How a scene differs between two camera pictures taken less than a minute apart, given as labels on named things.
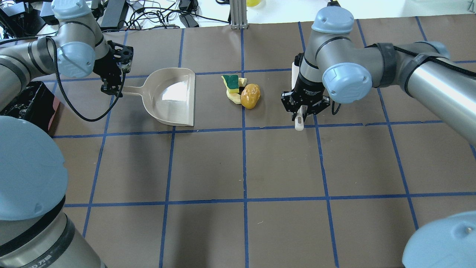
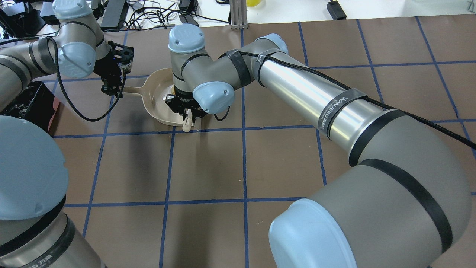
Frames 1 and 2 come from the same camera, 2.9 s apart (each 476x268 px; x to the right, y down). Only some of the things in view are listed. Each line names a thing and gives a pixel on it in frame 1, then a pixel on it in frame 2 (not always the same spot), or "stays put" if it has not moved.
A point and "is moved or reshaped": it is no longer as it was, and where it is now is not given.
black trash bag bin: x=35 y=104 stays put
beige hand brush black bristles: x=299 y=124 is moved or reshaped
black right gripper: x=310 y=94 → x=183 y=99
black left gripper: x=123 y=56 stays put
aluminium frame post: x=238 y=15 stays put
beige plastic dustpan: x=169 y=93 stays put
